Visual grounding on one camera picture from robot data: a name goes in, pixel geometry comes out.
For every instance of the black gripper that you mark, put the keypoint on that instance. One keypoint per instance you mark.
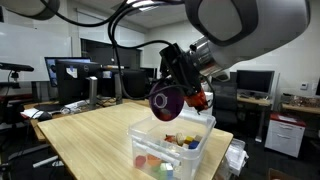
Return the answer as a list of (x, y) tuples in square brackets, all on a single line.
[(177, 64)]

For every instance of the purple plastic bowl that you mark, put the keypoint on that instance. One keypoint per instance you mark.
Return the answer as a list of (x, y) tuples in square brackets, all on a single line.
[(166, 103)]

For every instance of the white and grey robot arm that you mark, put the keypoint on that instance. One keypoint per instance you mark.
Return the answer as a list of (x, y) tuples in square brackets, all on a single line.
[(232, 31)]

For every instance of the clear plastic storage container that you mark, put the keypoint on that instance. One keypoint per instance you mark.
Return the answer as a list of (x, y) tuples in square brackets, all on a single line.
[(165, 140)]

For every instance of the white cardboard file box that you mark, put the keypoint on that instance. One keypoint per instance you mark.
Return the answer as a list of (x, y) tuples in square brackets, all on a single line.
[(208, 111)]

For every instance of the yellow toy block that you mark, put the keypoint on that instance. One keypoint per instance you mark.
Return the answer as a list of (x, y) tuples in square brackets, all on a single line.
[(188, 140)]

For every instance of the black computer monitor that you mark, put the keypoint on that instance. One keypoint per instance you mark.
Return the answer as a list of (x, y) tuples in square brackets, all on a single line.
[(251, 81)]

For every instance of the blue toy block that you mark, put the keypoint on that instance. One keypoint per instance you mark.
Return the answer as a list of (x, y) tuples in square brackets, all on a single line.
[(193, 145)]

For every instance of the orange toy block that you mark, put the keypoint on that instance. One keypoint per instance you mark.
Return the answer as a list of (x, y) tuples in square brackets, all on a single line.
[(153, 160)]

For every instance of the red toy block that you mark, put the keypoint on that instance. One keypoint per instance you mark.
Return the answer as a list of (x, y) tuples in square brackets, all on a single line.
[(140, 161)]

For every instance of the white drawer cabinet red top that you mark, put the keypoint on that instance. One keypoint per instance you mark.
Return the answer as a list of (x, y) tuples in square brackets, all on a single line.
[(285, 134)]

